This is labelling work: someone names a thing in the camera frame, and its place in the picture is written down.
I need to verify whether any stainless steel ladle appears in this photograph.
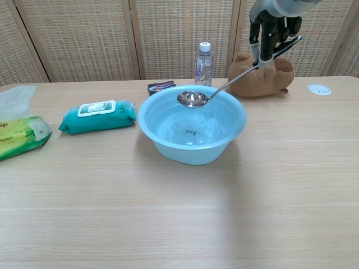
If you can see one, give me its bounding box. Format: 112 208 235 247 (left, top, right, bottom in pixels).
176 35 303 109

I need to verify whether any woven bamboo folding screen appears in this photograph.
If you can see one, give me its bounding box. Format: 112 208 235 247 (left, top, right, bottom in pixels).
0 0 359 87

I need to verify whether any brown capybara plush toy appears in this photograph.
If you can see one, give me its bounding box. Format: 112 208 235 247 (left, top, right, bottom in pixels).
227 52 295 98

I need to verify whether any small black red box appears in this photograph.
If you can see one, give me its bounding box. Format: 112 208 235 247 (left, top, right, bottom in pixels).
147 80 177 96

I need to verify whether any clear plastic water bottle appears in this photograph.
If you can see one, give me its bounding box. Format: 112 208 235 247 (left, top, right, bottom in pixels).
194 42 215 87

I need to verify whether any teal wet wipes pack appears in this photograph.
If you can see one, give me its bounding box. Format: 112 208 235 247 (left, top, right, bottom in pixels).
58 99 137 136

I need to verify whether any green tissue pack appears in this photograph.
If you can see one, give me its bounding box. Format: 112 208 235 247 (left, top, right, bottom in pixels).
0 116 53 162

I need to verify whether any light blue plastic basin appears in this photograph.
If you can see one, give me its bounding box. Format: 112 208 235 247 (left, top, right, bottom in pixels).
137 85 248 166

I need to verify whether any white cable grommet cap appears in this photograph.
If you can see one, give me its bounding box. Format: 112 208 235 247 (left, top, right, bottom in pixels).
307 84 333 96

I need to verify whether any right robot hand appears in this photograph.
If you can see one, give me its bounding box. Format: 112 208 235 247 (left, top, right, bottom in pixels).
248 0 322 69

